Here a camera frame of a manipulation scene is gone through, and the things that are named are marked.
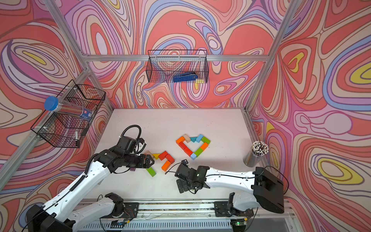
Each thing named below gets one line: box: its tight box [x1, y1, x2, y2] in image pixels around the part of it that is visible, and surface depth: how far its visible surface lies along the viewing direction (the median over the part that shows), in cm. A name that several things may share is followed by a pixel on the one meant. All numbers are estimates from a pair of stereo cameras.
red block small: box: [177, 141, 187, 150], surface depth 98 cm
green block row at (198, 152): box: [194, 147, 204, 158], surface depth 97 cm
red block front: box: [183, 146, 194, 158], surface depth 96 cm
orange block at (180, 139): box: [175, 135, 186, 145], surface depth 101 cm
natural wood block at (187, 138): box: [183, 133, 191, 144], surface depth 102 cm
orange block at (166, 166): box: [161, 160, 172, 172], surface depth 90 cm
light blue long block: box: [195, 133, 204, 144], surface depth 101 cm
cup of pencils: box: [242, 140, 270, 168], surface depth 79 cm
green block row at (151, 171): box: [146, 166, 157, 177], surface depth 88 cm
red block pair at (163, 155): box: [158, 150, 169, 161], surface depth 93 cm
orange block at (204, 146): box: [199, 142, 210, 152], surface depth 100 cm
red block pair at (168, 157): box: [165, 153, 175, 164], surface depth 93 cm
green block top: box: [200, 136, 212, 145], surface depth 101 cm
